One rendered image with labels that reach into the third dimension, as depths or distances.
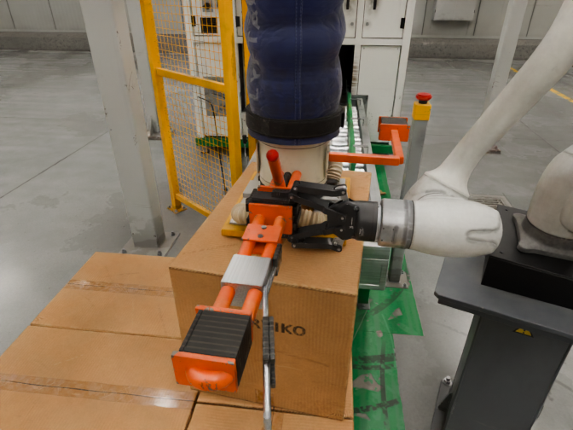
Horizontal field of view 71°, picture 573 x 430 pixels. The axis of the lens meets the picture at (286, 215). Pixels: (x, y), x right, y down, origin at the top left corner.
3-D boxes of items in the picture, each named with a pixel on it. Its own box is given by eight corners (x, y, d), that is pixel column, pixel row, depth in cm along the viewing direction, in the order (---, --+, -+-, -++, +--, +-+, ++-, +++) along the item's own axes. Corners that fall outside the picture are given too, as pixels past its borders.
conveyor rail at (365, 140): (355, 119, 363) (356, 97, 354) (360, 119, 363) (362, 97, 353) (371, 283, 164) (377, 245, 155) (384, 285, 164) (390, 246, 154)
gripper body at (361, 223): (380, 212, 69) (327, 207, 71) (375, 252, 74) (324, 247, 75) (379, 192, 76) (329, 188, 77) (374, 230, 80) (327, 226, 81)
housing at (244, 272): (233, 276, 66) (231, 252, 64) (274, 280, 65) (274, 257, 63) (220, 305, 60) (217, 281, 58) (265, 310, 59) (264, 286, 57)
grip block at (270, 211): (255, 209, 85) (254, 184, 82) (302, 213, 84) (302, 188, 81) (245, 230, 78) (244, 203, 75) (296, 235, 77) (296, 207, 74)
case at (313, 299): (256, 258, 156) (251, 161, 137) (360, 272, 149) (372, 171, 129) (189, 389, 106) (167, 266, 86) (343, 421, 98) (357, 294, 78)
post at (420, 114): (386, 275, 234) (413, 101, 184) (398, 276, 233) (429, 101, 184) (388, 282, 228) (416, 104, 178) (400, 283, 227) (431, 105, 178)
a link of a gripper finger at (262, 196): (288, 204, 74) (288, 200, 74) (251, 200, 75) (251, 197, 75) (291, 196, 77) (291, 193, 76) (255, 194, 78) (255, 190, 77)
